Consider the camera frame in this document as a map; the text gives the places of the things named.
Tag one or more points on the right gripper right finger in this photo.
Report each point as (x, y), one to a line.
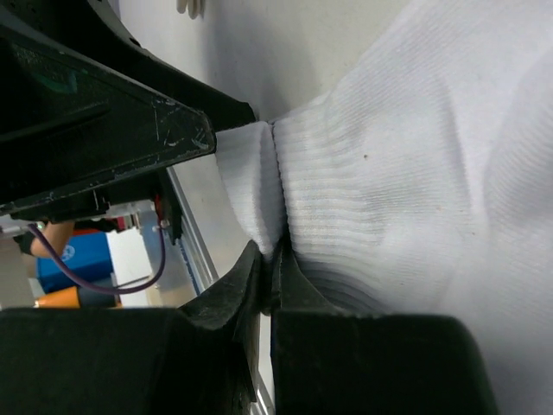
(329, 361)

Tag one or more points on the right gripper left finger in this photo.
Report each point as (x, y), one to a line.
(94, 361)

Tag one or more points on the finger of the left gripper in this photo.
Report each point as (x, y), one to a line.
(118, 49)

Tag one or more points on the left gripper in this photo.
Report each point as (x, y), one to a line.
(82, 142)

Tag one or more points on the long white sock striped cuff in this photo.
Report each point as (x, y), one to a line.
(422, 182)

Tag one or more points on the cream sock with black stripes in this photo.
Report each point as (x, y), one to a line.
(193, 8)

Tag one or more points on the blue box in background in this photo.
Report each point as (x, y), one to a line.
(88, 256)

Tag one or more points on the aluminium frame rail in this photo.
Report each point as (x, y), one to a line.
(194, 233)

